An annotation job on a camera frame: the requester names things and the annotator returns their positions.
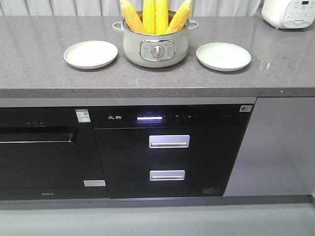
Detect black disinfection cabinet with drawers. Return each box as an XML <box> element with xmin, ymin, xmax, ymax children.
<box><xmin>89</xmin><ymin>98</ymin><xmax>255</xmax><ymax>199</ymax></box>

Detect cream white plate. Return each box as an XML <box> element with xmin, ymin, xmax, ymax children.
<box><xmin>63</xmin><ymin>40</ymin><xmax>118</xmax><ymax>69</ymax></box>

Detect grey cabinet door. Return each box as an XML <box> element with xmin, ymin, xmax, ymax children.
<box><xmin>225</xmin><ymin>98</ymin><xmax>315</xmax><ymax>196</ymax></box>

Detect white pleated curtain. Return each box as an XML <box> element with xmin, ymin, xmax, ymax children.
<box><xmin>0</xmin><ymin>0</ymin><xmax>262</xmax><ymax>17</ymax></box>

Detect black built-in dishwasher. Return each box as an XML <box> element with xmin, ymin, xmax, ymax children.
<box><xmin>0</xmin><ymin>98</ymin><xmax>107</xmax><ymax>201</ymax></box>

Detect sage green electric pot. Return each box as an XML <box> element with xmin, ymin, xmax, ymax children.
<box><xmin>112</xmin><ymin>20</ymin><xmax>199</xmax><ymax>68</ymax></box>

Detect yellow corn cob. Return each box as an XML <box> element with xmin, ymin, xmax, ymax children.
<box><xmin>142</xmin><ymin>0</ymin><xmax>156</xmax><ymax>34</ymax></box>
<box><xmin>155</xmin><ymin>0</ymin><xmax>168</xmax><ymax>34</ymax></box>
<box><xmin>120</xmin><ymin>0</ymin><xmax>147</xmax><ymax>33</ymax></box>
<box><xmin>166</xmin><ymin>0</ymin><xmax>193</xmax><ymax>34</ymax></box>

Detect mint green plate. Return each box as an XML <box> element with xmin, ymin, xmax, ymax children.
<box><xmin>196</xmin><ymin>42</ymin><xmax>252</xmax><ymax>72</ymax></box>

